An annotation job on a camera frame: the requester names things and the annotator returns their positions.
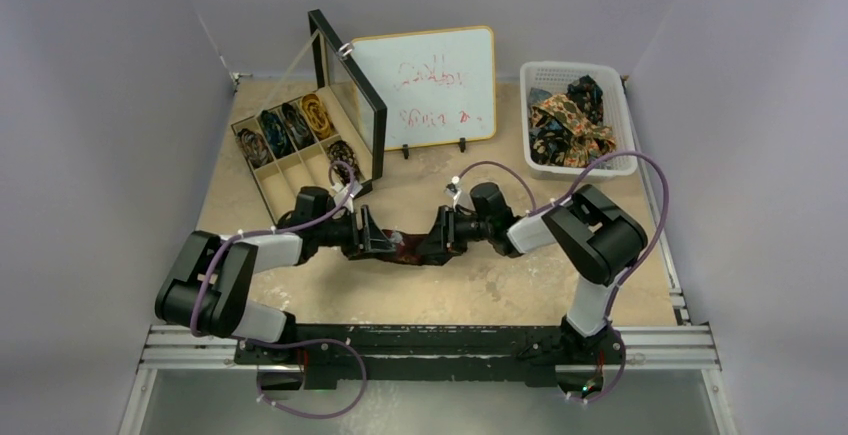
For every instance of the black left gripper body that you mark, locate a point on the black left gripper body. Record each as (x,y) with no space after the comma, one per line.
(340,232)

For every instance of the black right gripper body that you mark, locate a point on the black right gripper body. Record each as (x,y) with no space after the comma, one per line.
(448,230)

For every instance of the dark red patterned tie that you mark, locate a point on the dark red patterned tie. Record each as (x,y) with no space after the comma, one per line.
(404,251)

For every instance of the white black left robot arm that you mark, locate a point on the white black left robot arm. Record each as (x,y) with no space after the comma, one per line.
(207,287)

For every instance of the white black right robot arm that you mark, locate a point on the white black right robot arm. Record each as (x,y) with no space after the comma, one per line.
(599,239)

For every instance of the beige compartment tie box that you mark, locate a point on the beige compartment tie box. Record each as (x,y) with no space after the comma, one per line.
(291,140)

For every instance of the rolled grey tie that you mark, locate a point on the rolled grey tie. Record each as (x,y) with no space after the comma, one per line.
(297,126)

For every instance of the rolled blue tie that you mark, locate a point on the rolled blue tie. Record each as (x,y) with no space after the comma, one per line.
(275,134)

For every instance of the rolled brown striped tie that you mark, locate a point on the rolled brown striped tie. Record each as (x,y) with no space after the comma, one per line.
(254,148)

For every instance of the rolled yellow tie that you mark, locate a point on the rolled yellow tie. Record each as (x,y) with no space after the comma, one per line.
(316,116)

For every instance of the black tie box lid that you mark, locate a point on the black tie box lid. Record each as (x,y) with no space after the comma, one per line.
(357,111)

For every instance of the orange floral tie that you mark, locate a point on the orange floral tie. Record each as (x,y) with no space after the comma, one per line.
(562,136)

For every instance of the white plastic basket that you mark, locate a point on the white plastic basket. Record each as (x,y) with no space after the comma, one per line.
(542,79)

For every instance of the yellow framed whiteboard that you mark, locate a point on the yellow framed whiteboard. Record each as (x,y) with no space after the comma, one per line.
(438,85)

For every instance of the dark blue patterned tie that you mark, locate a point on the dark blue patterned tie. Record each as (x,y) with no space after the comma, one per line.
(588,96)

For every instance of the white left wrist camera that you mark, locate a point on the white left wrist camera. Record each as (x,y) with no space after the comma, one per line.
(348,193)

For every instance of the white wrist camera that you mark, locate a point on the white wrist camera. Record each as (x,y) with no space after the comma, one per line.
(460,197)
(348,193)

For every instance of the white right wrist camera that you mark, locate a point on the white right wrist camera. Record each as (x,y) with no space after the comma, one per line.
(460,197)

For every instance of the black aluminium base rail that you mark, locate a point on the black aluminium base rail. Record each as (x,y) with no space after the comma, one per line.
(537,356)

